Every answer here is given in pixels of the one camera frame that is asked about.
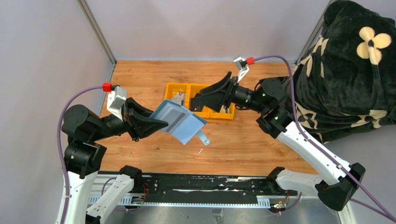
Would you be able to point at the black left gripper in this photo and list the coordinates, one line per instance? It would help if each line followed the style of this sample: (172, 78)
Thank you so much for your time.
(139, 126)

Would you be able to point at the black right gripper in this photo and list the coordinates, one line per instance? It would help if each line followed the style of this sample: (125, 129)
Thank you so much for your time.
(222, 93)

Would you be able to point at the blue leather card holder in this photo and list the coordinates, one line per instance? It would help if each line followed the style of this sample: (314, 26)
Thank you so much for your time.
(182, 123)

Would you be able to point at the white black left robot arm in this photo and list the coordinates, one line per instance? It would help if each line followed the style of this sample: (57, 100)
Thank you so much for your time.
(82, 158)

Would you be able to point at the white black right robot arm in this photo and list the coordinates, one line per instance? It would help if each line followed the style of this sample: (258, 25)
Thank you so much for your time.
(336, 180)

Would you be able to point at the black card in tray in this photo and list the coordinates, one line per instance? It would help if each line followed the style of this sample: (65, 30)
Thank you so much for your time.
(195, 106)

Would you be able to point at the yellow plastic compartment tray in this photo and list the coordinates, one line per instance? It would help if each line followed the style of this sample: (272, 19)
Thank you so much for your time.
(186, 94)

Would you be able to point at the black floral fleece blanket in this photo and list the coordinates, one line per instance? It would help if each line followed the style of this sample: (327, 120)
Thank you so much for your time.
(346, 82)

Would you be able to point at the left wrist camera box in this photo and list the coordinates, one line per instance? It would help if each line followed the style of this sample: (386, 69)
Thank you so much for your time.
(115, 99)

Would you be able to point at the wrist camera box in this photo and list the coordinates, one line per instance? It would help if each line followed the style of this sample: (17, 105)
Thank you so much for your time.
(115, 99)
(243, 66)

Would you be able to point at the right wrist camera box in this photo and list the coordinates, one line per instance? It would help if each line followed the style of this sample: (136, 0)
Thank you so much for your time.
(243, 66)

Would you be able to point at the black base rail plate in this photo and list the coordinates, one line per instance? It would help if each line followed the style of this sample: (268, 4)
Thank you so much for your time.
(200, 189)

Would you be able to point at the aluminium frame post left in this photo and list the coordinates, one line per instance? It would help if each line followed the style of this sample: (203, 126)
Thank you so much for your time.
(97, 31)

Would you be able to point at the aluminium frame post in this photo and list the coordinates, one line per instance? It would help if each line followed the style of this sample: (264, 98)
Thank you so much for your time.
(97, 31)
(312, 37)

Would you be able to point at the aluminium frame post right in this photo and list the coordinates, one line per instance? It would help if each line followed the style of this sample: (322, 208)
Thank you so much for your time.
(312, 37)

